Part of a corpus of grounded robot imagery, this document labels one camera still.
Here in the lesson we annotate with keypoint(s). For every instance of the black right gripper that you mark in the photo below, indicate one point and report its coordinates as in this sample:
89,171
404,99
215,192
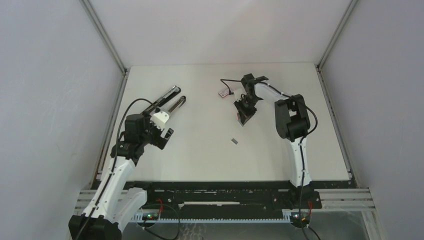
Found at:
245,115

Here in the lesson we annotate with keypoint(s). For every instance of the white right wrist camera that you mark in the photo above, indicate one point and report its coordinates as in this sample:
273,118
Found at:
238,93

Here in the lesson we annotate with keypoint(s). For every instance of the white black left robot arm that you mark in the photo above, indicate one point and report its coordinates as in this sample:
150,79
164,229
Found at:
106,216

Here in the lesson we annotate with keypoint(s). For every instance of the black stapler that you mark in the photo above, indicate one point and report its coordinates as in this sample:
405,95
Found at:
171,93

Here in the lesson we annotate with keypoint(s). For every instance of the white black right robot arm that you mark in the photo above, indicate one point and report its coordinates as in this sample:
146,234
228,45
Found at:
292,121

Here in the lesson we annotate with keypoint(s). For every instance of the aluminium frame rail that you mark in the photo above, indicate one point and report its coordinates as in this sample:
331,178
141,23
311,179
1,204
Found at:
254,205

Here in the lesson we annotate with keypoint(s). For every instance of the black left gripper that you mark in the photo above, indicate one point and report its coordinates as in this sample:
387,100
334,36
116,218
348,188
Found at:
159,141

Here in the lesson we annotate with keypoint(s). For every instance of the red white staple box sleeve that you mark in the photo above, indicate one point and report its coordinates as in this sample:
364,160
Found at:
225,92

